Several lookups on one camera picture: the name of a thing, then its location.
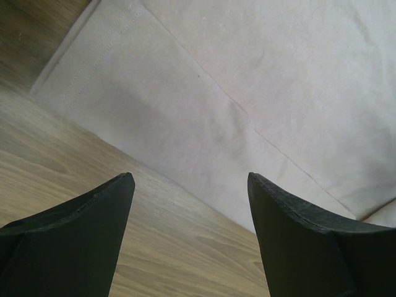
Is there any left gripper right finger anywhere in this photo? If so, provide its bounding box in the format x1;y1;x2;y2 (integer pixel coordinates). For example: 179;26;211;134
247;173;395;296

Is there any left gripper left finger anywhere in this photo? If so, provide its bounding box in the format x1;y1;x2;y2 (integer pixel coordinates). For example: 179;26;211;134
1;173;135;296

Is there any beige t shirt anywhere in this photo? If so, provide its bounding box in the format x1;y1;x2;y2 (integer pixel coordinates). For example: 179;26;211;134
32;1;395;230

